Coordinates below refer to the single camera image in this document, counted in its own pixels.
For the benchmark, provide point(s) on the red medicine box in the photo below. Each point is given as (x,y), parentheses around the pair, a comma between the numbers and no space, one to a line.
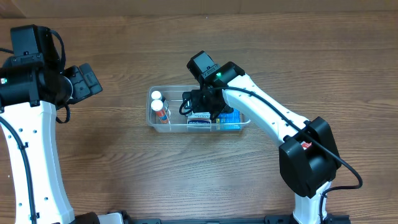
(305,145)

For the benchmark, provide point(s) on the black bottle white cap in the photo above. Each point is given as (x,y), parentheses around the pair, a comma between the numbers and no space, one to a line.
(157,95)

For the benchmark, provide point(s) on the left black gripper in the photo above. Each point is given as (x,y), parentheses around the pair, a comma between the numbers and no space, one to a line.
(82,86)

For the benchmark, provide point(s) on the blue medicine box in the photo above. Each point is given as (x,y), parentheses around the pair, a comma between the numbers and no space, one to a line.
(229,121)

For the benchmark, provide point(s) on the clear plastic container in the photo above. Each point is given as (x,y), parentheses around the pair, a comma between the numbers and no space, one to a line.
(178,122)

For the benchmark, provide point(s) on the white plaster box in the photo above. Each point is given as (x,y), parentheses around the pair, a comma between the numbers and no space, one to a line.
(199,118)

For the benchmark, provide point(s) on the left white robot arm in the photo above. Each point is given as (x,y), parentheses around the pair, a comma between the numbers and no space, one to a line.
(35,84)

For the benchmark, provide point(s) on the orange tube white cap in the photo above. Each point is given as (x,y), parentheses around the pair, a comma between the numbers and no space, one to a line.
(161,111)

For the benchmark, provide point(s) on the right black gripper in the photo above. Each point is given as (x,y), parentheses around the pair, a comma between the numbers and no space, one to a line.
(204,104)

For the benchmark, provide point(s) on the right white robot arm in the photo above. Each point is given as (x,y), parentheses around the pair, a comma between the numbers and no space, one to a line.
(307,149)

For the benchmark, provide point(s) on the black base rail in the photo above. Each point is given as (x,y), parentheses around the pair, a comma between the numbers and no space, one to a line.
(269,219)

